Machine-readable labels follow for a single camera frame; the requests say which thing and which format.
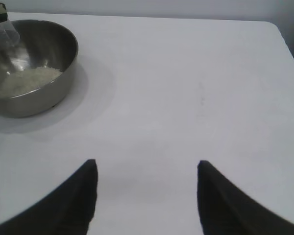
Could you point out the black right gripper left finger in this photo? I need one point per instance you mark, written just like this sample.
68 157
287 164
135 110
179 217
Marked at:
63 210

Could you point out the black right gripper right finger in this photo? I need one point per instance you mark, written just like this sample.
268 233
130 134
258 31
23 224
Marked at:
230 213

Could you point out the clear plastic measuring cup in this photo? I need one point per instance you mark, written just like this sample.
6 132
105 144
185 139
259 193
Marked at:
2 36

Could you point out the stainless steel mixing bowl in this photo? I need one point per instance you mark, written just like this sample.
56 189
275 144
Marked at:
51 49

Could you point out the white uncooked rice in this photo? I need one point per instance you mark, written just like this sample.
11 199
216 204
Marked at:
31 80

